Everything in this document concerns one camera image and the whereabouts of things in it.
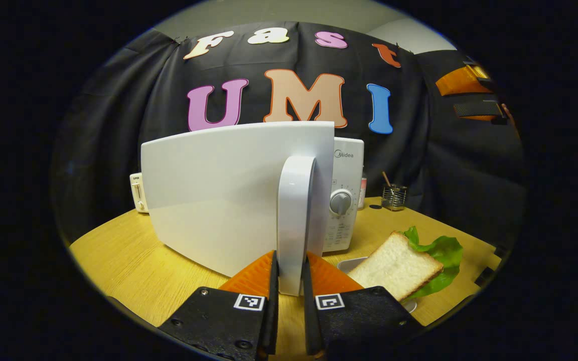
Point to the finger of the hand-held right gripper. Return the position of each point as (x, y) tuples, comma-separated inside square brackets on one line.
[(477, 109), (457, 82)]

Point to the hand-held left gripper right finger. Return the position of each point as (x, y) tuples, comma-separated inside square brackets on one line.
[(309, 311)]

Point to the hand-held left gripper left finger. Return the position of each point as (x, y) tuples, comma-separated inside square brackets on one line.
[(272, 311)]

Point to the bread and lettuce sandwich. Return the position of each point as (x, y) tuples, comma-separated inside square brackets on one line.
[(394, 265)]

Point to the white microwave oven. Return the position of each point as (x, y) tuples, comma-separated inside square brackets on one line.
[(219, 190)]

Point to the white plastic tray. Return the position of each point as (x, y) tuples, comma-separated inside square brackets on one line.
[(351, 263)]

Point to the wooden stick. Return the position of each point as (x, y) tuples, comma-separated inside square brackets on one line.
[(386, 178)]

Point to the clear bottle with pink label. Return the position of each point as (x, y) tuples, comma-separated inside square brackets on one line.
[(363, 193)]

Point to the white toaster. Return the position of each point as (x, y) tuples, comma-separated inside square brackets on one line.
[(138, 193)]

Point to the black backdrop cloth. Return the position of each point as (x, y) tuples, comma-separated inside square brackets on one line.
[(118, 110)]

